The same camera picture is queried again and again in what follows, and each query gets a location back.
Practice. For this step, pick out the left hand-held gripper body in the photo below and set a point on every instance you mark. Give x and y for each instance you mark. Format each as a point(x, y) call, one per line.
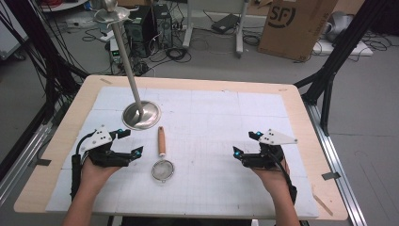
point(98, 138)

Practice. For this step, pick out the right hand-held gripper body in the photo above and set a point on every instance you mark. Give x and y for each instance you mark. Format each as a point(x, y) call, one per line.
point(266, 157)

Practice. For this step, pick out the person's right hand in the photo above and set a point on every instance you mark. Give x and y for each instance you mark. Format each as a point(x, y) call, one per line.
point(272, 180)

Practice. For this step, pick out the person's left hand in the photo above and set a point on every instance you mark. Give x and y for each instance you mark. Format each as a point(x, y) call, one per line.
point(95, 175)

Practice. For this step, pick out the metal stand with pole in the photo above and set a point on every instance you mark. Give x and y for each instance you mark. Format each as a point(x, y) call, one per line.
point(141, 115)

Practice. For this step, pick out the white grid mat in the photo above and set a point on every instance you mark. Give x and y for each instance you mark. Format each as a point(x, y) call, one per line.
point(207, 125)

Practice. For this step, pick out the grey tape piece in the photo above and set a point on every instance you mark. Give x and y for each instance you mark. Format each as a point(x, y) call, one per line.
point(331, 175)
point(43, 162)

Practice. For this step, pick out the thin wooden stick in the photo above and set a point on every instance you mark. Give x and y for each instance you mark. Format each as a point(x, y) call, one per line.
point(323, 204)

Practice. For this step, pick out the small device with green light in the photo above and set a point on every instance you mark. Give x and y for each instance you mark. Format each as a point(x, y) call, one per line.
point(114, 51)

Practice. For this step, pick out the large black computer tower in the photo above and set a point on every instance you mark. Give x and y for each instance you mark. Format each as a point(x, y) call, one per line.
point(139, 29)

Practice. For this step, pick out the brown cardboard box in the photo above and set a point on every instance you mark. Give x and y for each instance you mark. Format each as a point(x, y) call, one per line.
point(293, 33)

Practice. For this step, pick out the slim black computer tower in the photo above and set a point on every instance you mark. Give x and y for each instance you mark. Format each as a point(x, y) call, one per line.
point(163, 26)

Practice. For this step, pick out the flat black device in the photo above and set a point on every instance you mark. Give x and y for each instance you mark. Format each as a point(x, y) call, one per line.
point(226, 22)

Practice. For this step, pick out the white foam board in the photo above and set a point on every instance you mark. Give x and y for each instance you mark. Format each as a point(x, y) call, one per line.
point(360, 50)

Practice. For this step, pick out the grey rounded appliance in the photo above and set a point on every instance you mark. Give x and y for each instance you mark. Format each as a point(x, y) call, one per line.
point(340, 23)

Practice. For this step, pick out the aluminium rail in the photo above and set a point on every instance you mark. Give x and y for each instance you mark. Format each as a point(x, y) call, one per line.
point(22, 163)
point(335, 163)

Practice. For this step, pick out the black metal frame stand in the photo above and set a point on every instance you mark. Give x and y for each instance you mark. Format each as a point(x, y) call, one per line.
point(47, 62)
point(332, 62)

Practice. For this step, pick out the white metal stand frame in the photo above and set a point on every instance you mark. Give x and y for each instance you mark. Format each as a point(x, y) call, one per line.
point(240, 31)

